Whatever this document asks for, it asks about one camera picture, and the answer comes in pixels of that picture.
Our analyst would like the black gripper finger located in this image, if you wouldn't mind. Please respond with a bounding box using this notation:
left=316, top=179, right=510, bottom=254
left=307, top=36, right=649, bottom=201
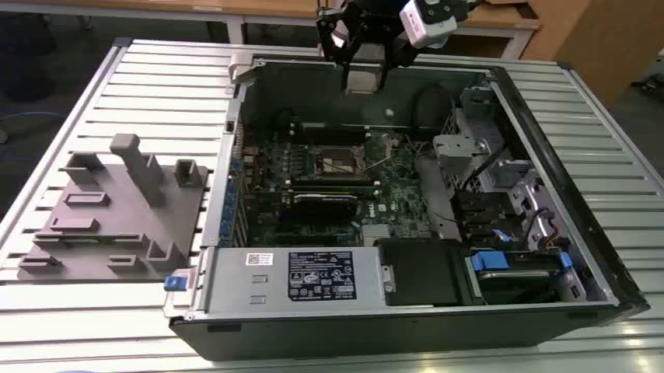
left=314, top=9, right=364, bottom=93
left=376, top=22, right=416, bottom=93

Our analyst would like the silver CPU plate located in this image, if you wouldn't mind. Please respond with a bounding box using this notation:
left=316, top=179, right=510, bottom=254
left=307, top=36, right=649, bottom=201
left=346, top=64, right=383, bottom=95

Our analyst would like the metal socket cover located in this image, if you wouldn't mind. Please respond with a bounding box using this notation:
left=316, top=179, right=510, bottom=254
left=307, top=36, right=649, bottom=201
left=360, top=131, right=391, bottom=153

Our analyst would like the CPU socket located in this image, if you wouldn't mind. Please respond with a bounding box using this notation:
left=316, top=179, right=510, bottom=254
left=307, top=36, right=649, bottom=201
left=308, top=144, right=374, bottom=183

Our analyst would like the black expansion slot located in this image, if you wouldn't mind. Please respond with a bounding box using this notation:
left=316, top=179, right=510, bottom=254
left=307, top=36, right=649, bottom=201
left=271, top=232, right=340, bottom=248

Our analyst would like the wooden cabinet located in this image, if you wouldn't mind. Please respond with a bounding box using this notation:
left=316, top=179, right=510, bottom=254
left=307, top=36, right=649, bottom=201
left=522, top=0, right=664, bottom=108

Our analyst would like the green RAM stick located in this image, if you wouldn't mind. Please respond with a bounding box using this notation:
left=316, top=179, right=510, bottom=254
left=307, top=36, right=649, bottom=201
left=289, top=185, right=378, bottom=198

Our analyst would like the green motherboard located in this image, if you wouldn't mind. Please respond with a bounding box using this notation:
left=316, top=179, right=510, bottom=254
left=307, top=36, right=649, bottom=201
left=240, top=124, right=442, bottom=249

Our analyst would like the black graphics card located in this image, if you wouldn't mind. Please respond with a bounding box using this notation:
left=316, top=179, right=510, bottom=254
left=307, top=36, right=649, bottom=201
left=289, top=193, right=359, bottom=225

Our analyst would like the silver chipset heatsink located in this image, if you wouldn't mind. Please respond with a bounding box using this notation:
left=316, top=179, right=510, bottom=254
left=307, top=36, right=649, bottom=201
left=360, top=224, right=391, bottom=248

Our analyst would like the black wheeled base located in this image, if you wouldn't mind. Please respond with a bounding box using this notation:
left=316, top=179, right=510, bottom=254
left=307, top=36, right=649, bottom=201
left=629, top=52, right=664, bottom=96

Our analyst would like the blue disk carrier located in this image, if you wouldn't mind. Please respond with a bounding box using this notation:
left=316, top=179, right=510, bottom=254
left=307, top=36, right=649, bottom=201
left=469, top=250, right=513, bottom=273

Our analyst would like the black office chair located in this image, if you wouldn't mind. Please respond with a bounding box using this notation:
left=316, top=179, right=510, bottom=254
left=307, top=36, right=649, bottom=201
left=0, top=11, right=57, bottom=104

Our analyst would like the grey parts rack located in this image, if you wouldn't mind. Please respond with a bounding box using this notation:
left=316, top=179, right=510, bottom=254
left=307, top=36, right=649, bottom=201
left=16, top=134, right=211, bottom=281

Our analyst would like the silver hard disk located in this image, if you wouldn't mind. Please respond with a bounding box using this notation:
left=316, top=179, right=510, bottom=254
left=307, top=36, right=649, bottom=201
left=475, top=270, right=551, bottom=305

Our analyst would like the silver power supply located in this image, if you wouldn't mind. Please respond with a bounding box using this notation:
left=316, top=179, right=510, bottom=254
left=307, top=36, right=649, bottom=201
left=204, top=246, right=387, bottom=312

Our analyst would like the black PC case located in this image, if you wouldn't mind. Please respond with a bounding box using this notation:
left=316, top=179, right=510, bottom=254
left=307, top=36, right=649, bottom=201
left=161, top=52, right=650, bottom=362

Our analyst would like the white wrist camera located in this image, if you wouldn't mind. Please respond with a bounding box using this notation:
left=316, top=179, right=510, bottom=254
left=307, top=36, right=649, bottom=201
left=396, top=0, right=458, bottom=50

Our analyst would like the wooden desk white frame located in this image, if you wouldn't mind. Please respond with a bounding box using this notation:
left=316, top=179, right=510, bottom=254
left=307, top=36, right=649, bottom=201
left=0, top=0, right=244, bottom=44
left=240, top=0, right=545, bottom=59

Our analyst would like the grey drive bay bracket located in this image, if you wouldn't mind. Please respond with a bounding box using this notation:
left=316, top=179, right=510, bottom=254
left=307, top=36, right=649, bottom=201
left=432, top=134, right=491, bottom=174

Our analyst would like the black drive cable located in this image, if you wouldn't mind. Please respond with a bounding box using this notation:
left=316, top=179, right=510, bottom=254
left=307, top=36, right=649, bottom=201
left=462, top=135, right=509, bottom=192

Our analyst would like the thin black wire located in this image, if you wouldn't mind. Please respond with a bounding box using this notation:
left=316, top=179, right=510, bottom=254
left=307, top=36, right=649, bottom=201
left=522, top=207, right=557, bottom=249

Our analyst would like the blue floor cable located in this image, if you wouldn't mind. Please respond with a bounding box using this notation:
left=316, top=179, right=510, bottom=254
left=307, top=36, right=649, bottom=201
left=0, top=110, right=66, bottom=125

